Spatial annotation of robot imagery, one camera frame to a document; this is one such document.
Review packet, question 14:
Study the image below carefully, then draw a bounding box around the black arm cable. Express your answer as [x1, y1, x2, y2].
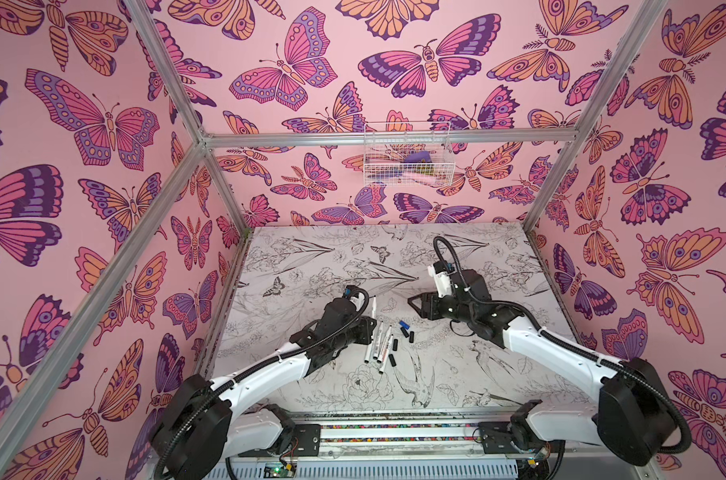
[152, 286, 371, 480]
[432, 236, 693, 455]

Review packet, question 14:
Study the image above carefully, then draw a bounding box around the white wire basket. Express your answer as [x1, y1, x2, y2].
[361, 126, 456, 189]

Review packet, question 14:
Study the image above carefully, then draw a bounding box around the aluminium frame left beam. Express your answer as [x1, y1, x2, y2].
[0, 143, 204, 478]

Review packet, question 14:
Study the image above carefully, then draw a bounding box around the green circuit board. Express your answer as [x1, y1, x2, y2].
[263, 463, 296, 479]

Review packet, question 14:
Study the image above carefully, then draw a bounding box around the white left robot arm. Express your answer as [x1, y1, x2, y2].
[149, 285, 376, 479]

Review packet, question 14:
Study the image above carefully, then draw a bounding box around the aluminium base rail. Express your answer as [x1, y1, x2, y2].
[223, 412, 563, 479]

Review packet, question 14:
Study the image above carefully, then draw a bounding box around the aluminium frame post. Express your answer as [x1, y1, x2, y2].
[125, 0, 249, 235]
[523, 0, 667, 233]

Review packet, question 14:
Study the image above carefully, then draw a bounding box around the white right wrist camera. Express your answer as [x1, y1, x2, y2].
[428, 261, 455, 298]

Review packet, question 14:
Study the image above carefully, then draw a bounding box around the aluminium frame crossbar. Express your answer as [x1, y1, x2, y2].
[205, 128, 578, 148]

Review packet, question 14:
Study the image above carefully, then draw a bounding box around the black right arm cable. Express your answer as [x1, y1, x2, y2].
[432, 236, 693, 455]

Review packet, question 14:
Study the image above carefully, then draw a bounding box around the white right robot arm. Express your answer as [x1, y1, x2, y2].
[407, 270, 691, 466]

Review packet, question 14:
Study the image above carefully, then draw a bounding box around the aluminium frame right post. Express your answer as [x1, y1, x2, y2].
[523, 0, 667, 233]

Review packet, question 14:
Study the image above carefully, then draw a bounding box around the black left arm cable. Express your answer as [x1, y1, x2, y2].
[152, 286, 371, 480]

